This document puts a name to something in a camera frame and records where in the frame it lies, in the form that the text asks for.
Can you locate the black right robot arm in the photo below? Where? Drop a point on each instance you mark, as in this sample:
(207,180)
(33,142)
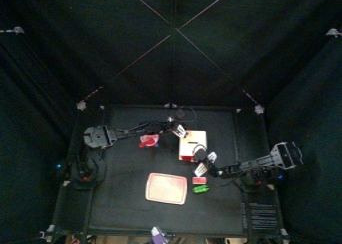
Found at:
(267,163)

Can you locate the white rectangular box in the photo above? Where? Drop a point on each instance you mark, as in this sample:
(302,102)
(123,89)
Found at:
(194,143)

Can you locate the pink plastic tray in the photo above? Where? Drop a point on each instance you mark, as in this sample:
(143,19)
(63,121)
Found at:
(165,188)

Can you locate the green toy vegetable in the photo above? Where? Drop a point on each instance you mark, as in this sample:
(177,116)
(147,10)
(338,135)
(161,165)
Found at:
(200,188)

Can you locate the small pink red block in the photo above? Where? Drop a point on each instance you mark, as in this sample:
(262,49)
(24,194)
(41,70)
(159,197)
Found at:
(199,180)

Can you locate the wooden drawer with red front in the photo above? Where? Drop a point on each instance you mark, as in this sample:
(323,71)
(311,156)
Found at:
(187,158)

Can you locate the grey frame clamp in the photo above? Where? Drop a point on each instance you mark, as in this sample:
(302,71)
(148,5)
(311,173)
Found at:
(332,32)
(80,105)
(258,109)
(17,30)

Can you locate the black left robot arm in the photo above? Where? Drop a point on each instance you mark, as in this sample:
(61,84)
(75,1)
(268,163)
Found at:
(107,136)

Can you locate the red plastic cup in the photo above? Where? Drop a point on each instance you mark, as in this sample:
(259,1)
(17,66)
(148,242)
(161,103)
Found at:
(148,140)

